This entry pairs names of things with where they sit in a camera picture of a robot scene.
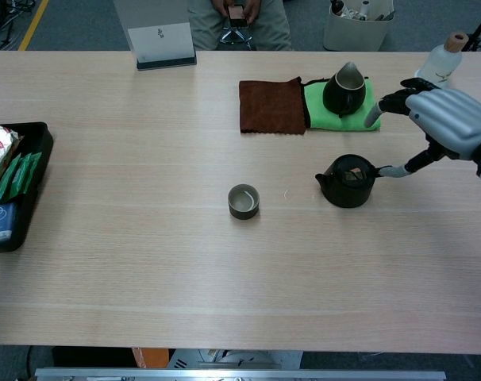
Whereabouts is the aluminium rail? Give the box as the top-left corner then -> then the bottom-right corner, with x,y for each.
34,368 -> 447,381

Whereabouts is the black teapot with handle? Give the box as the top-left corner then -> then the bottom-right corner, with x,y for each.
314,153 -> 392,209

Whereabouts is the seated person in beige trousers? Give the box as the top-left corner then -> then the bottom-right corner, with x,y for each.
187,0 -> 295,52

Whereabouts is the green tea packet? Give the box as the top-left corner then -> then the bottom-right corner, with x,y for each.
0,153 -> 22,206
24,152 -> 43,195
9,153 -> 33,199

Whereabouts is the frosted bottle with wooden cap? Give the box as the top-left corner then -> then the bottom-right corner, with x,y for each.
416,32 -> 470,88

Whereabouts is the black plastic tray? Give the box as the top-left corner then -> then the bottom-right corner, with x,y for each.
0,121 -> 55,254

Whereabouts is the smartphone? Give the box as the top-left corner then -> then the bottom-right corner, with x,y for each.
226,3 -> 250,29

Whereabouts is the chrome chair base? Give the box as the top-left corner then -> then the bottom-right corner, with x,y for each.
219,25 -> 254,44

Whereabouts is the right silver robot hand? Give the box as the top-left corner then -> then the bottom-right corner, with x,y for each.
363,77 -> 481,179

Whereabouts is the brown cloth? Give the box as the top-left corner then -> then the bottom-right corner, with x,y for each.
238,76 -> 307,135

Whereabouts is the black pitcher with pale inside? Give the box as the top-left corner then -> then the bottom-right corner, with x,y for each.
322,61 -> 369,118

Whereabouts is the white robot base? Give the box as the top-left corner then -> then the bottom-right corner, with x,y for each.
167,348 -> 304,370

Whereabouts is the dark green tea cup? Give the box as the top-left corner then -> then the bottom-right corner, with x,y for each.
227,183 -> 261,220

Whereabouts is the dark blue packet with face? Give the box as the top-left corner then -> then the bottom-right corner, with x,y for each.
0,202 -> 18,242

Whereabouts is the card sign stand black base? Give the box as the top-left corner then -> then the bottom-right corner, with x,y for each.
112,0 -> 198,71

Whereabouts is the black tripod stand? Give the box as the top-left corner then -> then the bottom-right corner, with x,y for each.
461,6 -> 481,52

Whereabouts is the green cloth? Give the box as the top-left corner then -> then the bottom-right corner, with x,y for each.
302,77 -> 382,132

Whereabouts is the orange object under table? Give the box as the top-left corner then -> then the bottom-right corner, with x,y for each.
132,347 -> 170,369

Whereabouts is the beige storage bin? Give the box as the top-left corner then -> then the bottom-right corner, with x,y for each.
323,0 -> 395,52

